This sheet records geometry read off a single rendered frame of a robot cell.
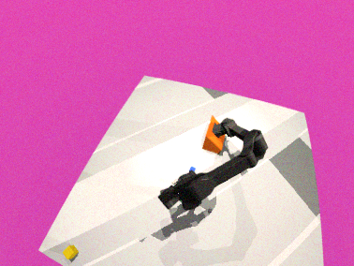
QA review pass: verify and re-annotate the yellow block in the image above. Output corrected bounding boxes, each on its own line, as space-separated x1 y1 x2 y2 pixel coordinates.
63 245 79 259

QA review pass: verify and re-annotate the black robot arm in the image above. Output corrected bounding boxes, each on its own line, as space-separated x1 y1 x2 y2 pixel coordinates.
158 117 268 211

